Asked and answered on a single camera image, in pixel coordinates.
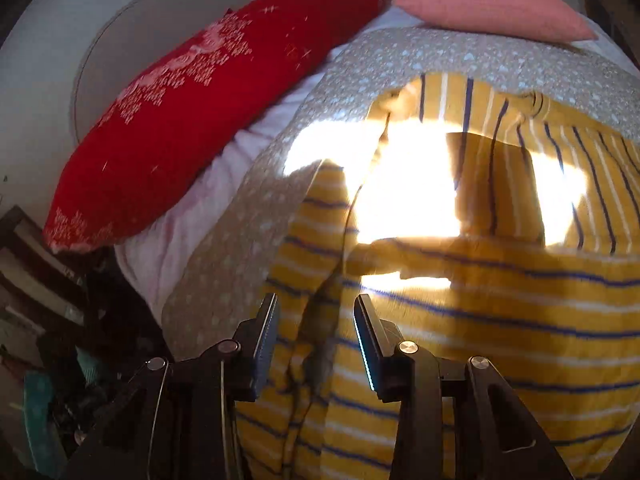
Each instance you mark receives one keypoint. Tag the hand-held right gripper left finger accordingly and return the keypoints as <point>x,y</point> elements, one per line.
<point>265,342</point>

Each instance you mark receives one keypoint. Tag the yellow striped knit sweater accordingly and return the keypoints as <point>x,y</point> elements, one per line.
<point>475,310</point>

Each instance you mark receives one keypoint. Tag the dark wooden shelf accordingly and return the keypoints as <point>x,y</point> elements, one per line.
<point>35,270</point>

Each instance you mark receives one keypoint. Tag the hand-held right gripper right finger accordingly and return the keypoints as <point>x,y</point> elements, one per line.
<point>365,342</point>

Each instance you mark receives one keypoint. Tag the pink knit pillow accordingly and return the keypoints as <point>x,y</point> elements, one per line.
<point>490,2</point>

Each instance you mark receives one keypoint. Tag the teal cloth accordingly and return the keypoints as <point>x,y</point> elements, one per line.
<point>39,420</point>

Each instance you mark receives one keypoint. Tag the white bed sheet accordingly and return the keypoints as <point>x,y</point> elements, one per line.
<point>160,240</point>

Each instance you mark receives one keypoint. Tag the beige spotted quilt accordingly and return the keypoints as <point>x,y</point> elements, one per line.
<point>240,240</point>

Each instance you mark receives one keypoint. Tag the round grey headboard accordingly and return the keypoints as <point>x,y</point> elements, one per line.
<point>130,35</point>

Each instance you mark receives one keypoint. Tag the red embroidered pillow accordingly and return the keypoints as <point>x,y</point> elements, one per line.
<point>190,110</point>

